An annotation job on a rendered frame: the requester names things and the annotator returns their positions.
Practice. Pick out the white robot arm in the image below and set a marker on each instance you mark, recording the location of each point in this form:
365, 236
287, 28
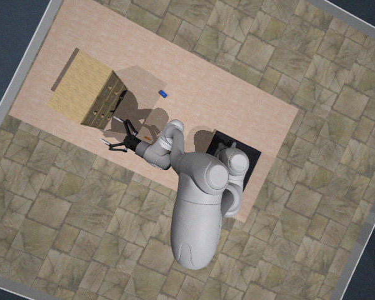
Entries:
209, 188

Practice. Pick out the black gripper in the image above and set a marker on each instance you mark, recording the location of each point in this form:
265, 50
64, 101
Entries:
130, 141

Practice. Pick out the tan wooden drawer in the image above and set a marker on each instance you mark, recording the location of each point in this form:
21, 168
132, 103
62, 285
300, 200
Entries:
114, 92
107, 118
107, 89
119, 97
93, 112
101, 115

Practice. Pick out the dark brown wooden chest of drawers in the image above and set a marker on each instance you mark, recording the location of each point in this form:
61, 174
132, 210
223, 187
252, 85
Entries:
79, 88

